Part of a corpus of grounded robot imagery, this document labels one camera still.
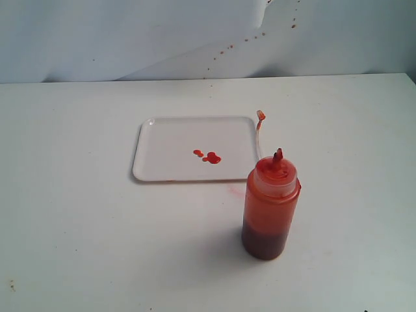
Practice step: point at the red sauce squeeze bottle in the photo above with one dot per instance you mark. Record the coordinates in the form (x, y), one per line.
(272, 191)

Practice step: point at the red sauce drops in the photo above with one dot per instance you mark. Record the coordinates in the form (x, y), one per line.
(210, 157)

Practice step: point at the white rectangular plastic tray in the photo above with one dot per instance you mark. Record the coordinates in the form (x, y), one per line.
(193, 149)

